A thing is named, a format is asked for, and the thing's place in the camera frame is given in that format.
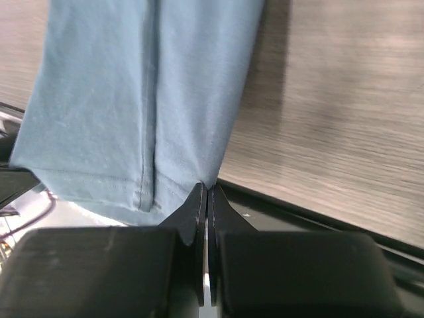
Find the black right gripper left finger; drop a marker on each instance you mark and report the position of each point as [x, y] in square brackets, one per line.
[154, 271]

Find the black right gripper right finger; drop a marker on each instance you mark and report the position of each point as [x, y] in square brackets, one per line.
[256, 273]

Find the grey-blue t shirt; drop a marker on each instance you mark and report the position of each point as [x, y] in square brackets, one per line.
[135, 101]

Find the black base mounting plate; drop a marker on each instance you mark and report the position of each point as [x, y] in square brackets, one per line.
[270, 214]

